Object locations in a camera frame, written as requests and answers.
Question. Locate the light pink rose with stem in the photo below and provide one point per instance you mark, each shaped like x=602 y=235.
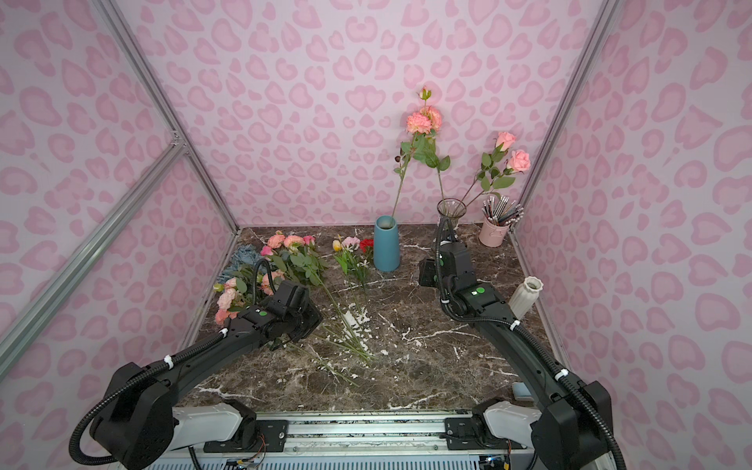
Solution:
x=500 y=176

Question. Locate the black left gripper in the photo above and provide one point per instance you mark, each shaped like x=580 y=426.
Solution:
x=308 y=314

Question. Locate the bunch of artificial flowers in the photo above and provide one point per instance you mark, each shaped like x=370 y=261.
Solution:
x=298 y=259

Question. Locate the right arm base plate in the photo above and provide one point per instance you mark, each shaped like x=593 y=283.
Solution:
x=469 y=433

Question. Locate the light pink carnation flower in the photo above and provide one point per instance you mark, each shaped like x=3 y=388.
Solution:
x=351 y=243

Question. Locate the white ribbed ceramic vase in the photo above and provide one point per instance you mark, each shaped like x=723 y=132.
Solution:
x=525 y=296

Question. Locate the pink peony flower branch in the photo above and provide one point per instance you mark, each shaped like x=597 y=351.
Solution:
x=426 y=121

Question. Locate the red carnation flower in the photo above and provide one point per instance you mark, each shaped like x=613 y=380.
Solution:
x=366 y=246

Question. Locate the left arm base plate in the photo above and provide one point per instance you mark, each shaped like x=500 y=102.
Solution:
x=253 y=436

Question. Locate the pink rose with long stem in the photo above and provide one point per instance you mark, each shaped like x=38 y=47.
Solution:
x=503 y=143

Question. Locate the clear ribbed glass vase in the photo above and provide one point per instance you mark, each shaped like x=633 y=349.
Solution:
x=450 y=211

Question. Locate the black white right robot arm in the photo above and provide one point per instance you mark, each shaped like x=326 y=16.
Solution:
x=575 y=426

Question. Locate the teal cylindrical vase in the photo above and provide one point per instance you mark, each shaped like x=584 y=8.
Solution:
x=387 y=256

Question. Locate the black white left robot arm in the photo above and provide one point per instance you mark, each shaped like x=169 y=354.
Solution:
x=137 y=422

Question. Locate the pink cup of straws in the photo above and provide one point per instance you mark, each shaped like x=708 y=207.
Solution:
x=500 y=215

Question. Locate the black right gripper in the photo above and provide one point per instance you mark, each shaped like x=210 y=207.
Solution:
x=445 y=236

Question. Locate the blue grey artificial flower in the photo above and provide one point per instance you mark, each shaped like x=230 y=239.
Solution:
x=244 y=255

